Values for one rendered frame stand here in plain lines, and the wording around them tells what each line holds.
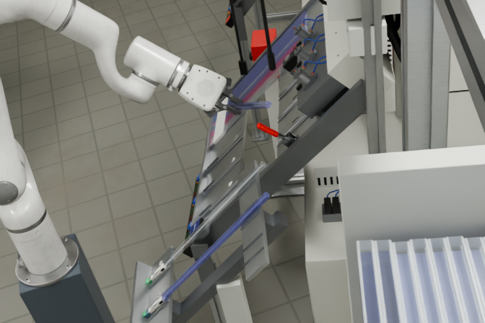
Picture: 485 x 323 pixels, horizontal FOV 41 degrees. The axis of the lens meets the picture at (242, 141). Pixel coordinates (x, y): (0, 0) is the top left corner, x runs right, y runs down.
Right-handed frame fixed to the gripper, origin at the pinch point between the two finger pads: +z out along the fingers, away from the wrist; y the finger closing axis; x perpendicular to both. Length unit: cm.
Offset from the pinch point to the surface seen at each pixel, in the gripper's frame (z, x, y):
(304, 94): 12.8, -13.9, 8.6
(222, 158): 6.7, 35.1, -11.4
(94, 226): -22, 146, -60
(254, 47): 2, 84, 38
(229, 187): 10.5, 17.3, -19.3
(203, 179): 4.3, 37.4, -19.9
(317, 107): 16.7, -15.9, 7.0
